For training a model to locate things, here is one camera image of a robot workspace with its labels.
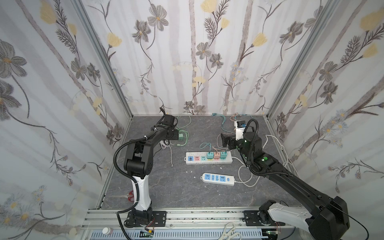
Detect teal charger with cable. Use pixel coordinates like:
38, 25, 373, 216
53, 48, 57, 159
199, 143, 216, 161
220, 113, 256, 160

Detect pink charger with cable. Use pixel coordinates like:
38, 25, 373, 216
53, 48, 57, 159
213, 113, 241, 160

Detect white multicolour power strip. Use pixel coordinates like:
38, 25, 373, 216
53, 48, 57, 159
184, 151, 233, 165

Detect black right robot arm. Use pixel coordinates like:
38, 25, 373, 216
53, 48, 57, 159
221, 119, 355, 240

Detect white blue power strip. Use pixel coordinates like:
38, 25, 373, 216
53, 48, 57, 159
201, 173, 235, 187

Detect white bottle cap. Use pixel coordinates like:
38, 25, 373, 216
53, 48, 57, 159
102, 227, 113, 235

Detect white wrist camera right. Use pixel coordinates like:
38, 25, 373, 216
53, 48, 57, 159
234, 121, 247, 141

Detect red handled scissors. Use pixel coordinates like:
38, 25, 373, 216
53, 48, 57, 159
110, 191, 135, 203

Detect white scissors handles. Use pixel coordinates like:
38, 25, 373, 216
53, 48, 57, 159
218, 222, 242, 240

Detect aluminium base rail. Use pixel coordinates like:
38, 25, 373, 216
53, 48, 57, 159
79, 207, 313, 240

